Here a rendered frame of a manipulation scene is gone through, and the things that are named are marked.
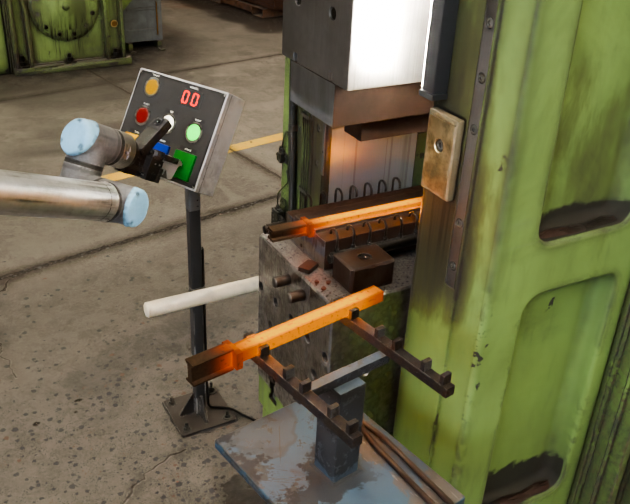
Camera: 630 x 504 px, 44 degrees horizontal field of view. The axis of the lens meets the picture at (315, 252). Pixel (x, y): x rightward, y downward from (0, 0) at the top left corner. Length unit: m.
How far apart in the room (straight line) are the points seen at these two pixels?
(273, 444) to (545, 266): 0.66
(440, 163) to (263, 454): 0.67
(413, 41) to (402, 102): 0.16
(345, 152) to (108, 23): 4.84
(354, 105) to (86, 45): 5.15
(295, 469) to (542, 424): 0.78
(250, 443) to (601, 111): 0.96
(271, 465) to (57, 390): 1.58
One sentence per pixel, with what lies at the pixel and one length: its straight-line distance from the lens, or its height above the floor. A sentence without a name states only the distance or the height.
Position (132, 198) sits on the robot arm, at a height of 1.10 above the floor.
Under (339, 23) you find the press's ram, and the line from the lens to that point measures 1.62.
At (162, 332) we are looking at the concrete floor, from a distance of 3.23.
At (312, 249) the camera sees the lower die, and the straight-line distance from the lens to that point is 1.87.
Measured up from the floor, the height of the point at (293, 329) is 1.04.
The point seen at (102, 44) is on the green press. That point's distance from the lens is 6.76.
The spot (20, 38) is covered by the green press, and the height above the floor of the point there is 0.28.
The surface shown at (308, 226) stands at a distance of 1.83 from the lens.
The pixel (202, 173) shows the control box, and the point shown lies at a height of 1.00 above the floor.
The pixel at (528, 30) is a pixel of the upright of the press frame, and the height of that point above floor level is 1.55.
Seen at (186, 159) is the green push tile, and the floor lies 1.03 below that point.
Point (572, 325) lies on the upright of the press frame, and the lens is 1.93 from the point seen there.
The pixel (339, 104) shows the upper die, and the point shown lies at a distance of 1.68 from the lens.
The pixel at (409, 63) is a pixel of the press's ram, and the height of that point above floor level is 1.41.
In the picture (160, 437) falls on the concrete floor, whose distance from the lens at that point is 2.75.
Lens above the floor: 1.85
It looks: 29 degrees down
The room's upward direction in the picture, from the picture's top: 3 degrees clockwise
